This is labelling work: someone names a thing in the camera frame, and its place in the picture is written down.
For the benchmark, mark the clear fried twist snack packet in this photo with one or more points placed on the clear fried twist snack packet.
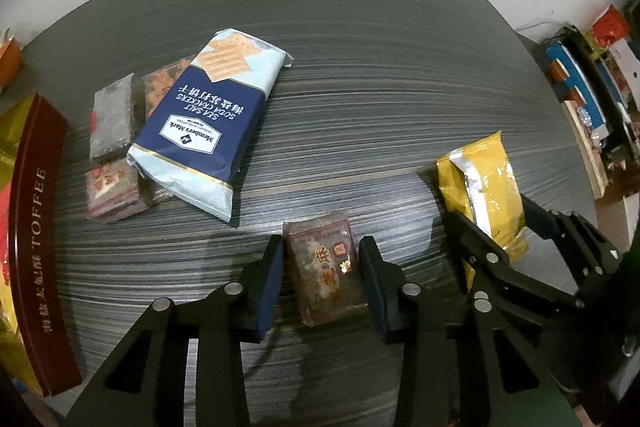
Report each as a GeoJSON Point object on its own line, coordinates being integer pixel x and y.
{"type": "Point", "coordinates": [157, 89]}

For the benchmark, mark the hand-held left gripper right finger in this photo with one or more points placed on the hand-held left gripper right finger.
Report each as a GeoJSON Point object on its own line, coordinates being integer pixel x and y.
{"type": "Point", "coordinates": [372, 292]}

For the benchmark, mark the red and gold tin box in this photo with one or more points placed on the red and gold tin box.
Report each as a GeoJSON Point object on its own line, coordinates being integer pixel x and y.
{"type": "Point", "coordinates": [40, 247]}

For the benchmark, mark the orange ceramic cup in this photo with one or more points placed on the orange ceramic cup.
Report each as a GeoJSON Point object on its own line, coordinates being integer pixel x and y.
{"type": "Point", "coordinates": [7, 62]}

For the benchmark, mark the black storage rack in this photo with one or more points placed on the black storage rack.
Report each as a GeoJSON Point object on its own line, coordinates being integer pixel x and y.
{"type": "Point", "coordinates": [620, 122]}

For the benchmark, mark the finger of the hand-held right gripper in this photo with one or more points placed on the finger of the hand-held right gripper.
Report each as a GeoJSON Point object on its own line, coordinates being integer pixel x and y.
{"type": "Point", "coordinates": [585, 242]}
{"type": "Point", "coordinates": [480, 247]}

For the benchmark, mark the blue and white cracker packet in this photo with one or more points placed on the blue and white cracker packet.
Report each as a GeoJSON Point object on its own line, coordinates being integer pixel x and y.
{"type": "Point", "coordinates": [200, 122]}

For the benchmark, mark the light wooden board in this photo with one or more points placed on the light wooden board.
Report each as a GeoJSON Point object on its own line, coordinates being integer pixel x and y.
{"type": "Point", "coordinates": [585, 152]}

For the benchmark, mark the dark brown cake packet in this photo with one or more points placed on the dark brown cake packet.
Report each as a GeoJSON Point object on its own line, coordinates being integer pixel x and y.
{"type": "Point", "coordinates": [112, 189]}
{"type": "Point", "coordinates": [152, 193]}
{"type": "Point", "coordinates": [322, 272]}
{"type": "Point", "coordinates": [112, 117]}

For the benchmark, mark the yellow snack packet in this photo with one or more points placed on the yellow snack packet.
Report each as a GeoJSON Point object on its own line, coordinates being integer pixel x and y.
{"type": "Point", "coordinates": [495, 192]}

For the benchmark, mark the blue and white box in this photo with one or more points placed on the blue and white box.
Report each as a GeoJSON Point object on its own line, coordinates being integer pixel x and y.
{"type": "Point", "coordinates": [575, 77]}

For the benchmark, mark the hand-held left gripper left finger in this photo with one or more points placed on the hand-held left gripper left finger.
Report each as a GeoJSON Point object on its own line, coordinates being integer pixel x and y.
{"type": "Point", "coordinates": [267, 289]}

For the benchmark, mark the orange-red packet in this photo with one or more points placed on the orange-red packet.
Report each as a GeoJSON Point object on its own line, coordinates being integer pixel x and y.
{"type": "Point", "coordinates": [607, 27]}

